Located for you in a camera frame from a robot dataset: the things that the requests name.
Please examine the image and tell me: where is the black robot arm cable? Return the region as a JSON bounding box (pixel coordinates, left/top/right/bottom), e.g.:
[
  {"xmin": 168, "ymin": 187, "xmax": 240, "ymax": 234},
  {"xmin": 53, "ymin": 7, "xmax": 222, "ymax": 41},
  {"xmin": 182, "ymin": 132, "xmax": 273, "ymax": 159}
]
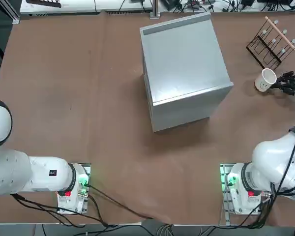
[
  {"xmin": 88, "ymin": 184, "xmax": 155, "ymax": 220},
  {"xmin": 270, "ymin": 122, "xmax": 295, "ymax": 197}
]

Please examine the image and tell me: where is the gray metal cabinet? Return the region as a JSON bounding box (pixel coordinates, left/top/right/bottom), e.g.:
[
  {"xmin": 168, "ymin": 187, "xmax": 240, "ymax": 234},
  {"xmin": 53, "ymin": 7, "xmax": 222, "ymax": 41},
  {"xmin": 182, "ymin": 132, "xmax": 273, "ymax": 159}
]
[{"xmin": 139, "ymin": 12, "xmax": 234, "ymax": 133}]

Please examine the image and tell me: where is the dark wooden rack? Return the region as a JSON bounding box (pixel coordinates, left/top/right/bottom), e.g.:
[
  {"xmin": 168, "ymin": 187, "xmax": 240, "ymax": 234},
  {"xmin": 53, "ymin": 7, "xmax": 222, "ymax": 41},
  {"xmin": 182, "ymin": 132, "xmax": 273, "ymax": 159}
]
[{"xmin": 26, "ymin": 0, "xmax": 62, "ymax": 8}]

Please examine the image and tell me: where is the aluminum profile rail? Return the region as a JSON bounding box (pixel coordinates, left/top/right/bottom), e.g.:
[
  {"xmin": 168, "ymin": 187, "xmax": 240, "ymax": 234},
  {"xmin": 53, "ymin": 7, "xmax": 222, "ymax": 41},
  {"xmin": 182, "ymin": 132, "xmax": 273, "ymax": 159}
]
[{"xmin": 8, "ymin": 0, "xmax": 22, "ymax": 25}]

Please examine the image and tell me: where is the white bench top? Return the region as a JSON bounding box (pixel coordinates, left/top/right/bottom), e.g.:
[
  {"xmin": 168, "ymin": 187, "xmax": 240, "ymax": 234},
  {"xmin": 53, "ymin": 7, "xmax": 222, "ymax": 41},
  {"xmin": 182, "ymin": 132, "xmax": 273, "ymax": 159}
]
[{"xmin": 19, "ymin": 0, "xmax": 153, "ymax": 13}]

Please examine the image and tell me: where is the white cup with dark handle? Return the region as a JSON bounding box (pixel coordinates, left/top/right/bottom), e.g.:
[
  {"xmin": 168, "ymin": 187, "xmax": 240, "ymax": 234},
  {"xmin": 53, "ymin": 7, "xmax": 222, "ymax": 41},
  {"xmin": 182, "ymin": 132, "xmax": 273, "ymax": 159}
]
[{"xmin": 254, "ymin": 68, "xmax": 278, "ymax": 93}]

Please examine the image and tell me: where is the black wire cup holder rack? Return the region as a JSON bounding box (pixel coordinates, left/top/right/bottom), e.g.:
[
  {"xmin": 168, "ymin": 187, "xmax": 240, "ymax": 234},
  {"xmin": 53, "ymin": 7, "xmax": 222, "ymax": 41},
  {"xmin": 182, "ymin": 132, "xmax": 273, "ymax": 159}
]
[{"xmin": 245, "ymin": 16, "xmax": 295, "ymax": 71}]

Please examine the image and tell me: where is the aluminum profile post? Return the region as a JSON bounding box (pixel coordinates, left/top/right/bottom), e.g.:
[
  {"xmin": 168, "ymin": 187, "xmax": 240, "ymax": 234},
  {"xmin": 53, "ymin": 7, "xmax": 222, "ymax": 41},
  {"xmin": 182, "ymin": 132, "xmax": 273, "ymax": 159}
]
[{"xmin": 149, "ymin": 0, "xmax": 161, "ymax": 19}]

